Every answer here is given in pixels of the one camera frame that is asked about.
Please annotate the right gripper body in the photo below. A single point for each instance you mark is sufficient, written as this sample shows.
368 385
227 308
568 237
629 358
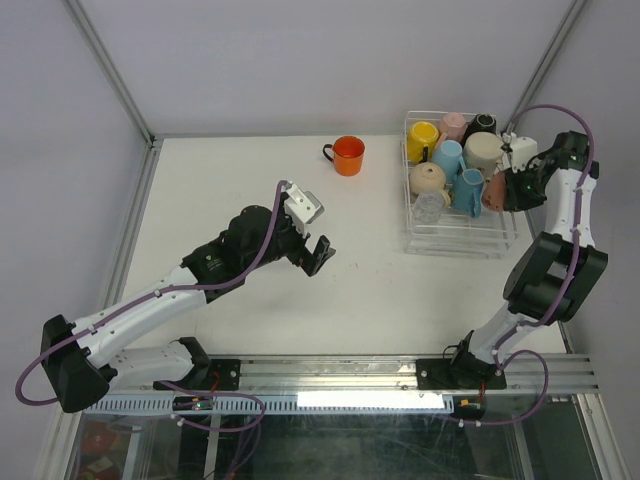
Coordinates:
526 189

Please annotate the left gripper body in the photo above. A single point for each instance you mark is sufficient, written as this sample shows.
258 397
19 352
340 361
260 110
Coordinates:
285 241

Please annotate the pink patterned mug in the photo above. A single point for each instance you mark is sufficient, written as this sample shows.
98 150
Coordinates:
494 195

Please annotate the green inside mug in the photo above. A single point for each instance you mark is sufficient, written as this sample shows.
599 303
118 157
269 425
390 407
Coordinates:
483 151

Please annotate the blue mug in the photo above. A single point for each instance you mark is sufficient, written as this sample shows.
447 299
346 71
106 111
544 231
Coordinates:
466 192

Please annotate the black mug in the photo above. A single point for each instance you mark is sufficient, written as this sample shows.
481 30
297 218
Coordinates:
480 123

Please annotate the white light-blue mug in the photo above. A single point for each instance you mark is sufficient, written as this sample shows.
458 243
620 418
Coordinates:
449 157

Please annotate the clear plastic cup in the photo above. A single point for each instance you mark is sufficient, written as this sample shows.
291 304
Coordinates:
429 206

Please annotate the beige mug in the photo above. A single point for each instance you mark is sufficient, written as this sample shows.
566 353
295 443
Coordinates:
428 177

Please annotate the orange mug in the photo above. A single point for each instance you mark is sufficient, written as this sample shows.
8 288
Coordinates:
346 154

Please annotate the yellow mug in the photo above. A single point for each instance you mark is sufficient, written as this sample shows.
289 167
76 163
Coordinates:
421 135

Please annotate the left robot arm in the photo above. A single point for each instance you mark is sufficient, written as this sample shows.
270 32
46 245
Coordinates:
87 358

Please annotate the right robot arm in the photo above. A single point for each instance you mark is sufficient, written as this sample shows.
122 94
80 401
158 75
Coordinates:
556 273

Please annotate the clear dish rack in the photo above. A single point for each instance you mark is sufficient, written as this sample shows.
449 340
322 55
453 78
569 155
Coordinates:
455 233

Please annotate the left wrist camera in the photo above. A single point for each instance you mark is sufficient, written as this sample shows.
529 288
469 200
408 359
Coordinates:
303 208

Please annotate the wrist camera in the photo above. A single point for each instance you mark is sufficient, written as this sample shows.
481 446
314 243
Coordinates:
303 208
517 151

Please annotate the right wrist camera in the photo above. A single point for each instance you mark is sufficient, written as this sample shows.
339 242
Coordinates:
517 151

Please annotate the white cable duct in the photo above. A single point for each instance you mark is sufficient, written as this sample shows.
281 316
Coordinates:
306 402

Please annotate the aluminium mounting rail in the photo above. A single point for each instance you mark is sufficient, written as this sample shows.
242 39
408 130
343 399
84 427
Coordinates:
325 372

